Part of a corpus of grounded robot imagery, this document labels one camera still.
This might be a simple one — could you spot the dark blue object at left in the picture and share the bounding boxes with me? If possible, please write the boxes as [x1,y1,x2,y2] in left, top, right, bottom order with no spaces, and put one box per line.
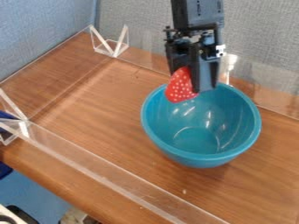
[0,109,17,180]

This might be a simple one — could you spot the clear acrylic corner bracket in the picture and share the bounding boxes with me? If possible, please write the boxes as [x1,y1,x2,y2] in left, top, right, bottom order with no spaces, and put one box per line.
[88,25,130,58]

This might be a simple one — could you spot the clear acrylic barrier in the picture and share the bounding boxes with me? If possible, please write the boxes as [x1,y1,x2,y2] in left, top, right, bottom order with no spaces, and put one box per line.
[0,118,228,224]
[88,24,299,120]

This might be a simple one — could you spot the clear acrylic front barrier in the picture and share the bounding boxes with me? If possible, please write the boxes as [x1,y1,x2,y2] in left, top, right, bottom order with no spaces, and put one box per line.
[0,118,228,224]

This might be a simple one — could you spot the clear acrylic back barrier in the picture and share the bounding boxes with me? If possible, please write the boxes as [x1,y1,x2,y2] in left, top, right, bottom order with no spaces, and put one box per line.
[88,24,299,120]

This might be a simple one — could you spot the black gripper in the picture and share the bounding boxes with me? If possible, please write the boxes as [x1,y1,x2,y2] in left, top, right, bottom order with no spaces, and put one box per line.
[163,0,226,94]

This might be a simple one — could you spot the blue plastic bowl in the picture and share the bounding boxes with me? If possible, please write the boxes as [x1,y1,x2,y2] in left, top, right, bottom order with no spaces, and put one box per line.
[140,84,262,168]

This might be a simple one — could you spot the red toy strawberry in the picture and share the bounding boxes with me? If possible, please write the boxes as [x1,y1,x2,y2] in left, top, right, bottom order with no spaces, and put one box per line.
[164,66,199,103]

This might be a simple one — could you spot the black object bottom left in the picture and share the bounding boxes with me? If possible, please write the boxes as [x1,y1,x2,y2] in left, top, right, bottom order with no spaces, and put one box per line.
[5,205,40,224]

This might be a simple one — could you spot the clear acrylic left bracket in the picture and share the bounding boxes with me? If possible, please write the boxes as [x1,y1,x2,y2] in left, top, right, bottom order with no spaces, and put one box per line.
[0,88,29,146]

